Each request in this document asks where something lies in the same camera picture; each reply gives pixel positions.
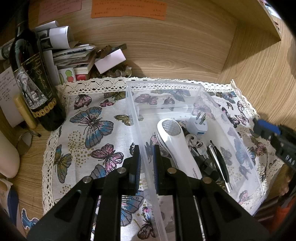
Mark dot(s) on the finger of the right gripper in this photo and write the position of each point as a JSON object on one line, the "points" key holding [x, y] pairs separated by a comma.
{"points": [[265, 129]]}

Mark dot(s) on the clear plastic storage box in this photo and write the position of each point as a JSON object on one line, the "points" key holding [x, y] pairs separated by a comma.
{"points": [[179, 116]]}

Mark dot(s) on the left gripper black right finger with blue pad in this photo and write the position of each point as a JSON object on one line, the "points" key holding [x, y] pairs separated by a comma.
{"points": [[202, 209]]}

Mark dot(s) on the person's hand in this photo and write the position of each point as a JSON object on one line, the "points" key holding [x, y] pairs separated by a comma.
{"points": [[284, 187]]}

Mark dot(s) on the pink cylindrical bottle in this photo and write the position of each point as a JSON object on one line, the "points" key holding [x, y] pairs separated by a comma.
{"points": [[9, 158]]}

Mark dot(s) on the white handwritten note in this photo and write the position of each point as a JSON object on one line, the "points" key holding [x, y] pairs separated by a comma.
{"points": [[9, 89]]}

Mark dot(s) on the white small box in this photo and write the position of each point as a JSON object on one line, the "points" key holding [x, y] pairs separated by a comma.
{"points": [[110, 61]]}

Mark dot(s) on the stack of papers and books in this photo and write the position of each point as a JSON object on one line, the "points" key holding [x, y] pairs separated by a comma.
{"points": [[67, 60]]}

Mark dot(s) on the orange sticky note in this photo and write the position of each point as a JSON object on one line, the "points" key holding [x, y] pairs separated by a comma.
{"points": [[145, 9]]}

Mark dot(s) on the white power plug adapter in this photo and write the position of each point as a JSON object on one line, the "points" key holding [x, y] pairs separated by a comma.
{"points": [[197, 125]]}

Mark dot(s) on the white handheld massager device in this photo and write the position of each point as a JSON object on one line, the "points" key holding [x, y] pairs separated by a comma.
{"points": [[170, 135]]}

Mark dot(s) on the butterfly print lace cloth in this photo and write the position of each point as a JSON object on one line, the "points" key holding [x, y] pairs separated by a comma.
{"points": [[97, 136]]}

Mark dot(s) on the round glasses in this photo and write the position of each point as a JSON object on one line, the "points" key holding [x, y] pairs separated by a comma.
{"points": [[25, 141]]}

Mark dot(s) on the yellow candle stick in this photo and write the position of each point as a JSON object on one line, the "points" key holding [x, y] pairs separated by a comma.
{"points": [[23, 109]]}

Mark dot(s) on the pink sticky note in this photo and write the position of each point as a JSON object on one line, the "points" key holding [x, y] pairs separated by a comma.
{"points": [[50, 10]]}

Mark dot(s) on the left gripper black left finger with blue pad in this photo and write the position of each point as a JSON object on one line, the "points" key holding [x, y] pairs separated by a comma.
{"points": [[92, 205]]}

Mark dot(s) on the dark wine bottle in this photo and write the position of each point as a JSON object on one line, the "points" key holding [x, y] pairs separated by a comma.
{"points": [[32, 77]]}

